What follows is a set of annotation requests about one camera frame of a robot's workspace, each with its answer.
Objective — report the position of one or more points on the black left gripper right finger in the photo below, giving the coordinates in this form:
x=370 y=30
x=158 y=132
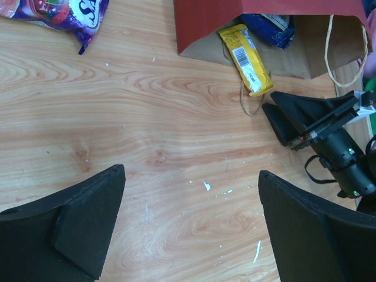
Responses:
x=314 y=239

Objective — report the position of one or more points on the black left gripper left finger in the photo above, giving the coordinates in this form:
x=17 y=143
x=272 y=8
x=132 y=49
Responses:
x=64 y=236

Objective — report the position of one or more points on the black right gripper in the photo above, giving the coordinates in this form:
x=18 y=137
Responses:
x=301 y=121

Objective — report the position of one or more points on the red paper bag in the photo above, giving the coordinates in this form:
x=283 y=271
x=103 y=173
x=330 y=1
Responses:
x=302 y=39

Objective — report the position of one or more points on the blue Doritos chips bag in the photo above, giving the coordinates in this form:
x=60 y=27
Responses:
x=276 y=30

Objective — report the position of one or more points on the yellow snack bar wrapper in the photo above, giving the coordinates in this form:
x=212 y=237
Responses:
x=246 y=59

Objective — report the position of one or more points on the purple black cherry candy bag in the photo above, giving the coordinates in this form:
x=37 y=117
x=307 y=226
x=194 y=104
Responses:
x=82 y=17

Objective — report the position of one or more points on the green tank top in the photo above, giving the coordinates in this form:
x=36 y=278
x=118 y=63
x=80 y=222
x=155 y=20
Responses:
x=370 y=84

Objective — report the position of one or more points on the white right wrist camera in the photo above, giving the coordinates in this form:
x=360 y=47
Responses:
x=362 y=111

